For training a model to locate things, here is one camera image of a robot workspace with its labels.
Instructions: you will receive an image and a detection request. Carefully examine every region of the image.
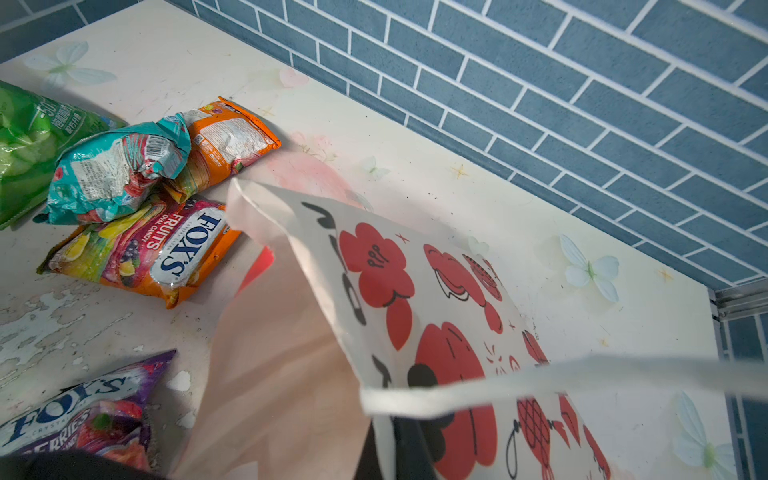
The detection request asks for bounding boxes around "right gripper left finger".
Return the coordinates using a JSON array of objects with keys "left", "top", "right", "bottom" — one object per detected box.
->
[{"left": 353, "top": 425, "right": 383, "bottom": 480}]

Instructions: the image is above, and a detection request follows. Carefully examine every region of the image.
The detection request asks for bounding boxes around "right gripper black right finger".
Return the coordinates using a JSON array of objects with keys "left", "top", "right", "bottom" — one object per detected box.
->
[{"left": 393, "top": 417, "right": 437, "bottom": 480}]

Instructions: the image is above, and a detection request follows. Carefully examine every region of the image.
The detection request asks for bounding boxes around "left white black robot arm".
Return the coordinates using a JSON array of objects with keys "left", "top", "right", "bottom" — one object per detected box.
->
[{"left": 1, "top": 450, "right": 163, "bottom": 480}]

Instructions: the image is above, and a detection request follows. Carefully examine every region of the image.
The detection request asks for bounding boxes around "purple berries candy bag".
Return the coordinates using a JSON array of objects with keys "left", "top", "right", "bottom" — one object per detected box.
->
[{"left": 1, "top": 350, "right": 176, "bottom": 472}]

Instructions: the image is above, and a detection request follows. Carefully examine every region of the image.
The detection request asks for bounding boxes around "red white paper bag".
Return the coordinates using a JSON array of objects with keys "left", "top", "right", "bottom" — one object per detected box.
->
[{"left": 172, "top": 180, "right": 767, "bottom": 479}]

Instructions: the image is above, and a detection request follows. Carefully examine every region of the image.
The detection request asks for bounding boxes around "green chips bag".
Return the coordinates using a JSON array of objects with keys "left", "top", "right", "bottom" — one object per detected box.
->
[{"left": 1, "top": 82, "right": 127, "bottom": 228}]

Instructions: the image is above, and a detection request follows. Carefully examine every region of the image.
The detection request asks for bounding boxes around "fruit candy bag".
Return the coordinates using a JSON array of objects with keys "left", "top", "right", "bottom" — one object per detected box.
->
[{"left": 37, "top": 194, "right": 240, "bottom": 309}]

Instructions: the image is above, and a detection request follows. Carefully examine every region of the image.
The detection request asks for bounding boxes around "teal candy bag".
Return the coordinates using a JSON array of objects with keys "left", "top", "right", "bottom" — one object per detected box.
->
[{"left": 33, "top": 113, "right": 191, "bottom": 225}]

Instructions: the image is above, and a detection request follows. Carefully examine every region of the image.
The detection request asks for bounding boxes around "green yellow snack packet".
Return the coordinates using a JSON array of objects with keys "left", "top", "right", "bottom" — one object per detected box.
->
[{"left": 162, "top": 97, "right": 282, "bottom": 203}]

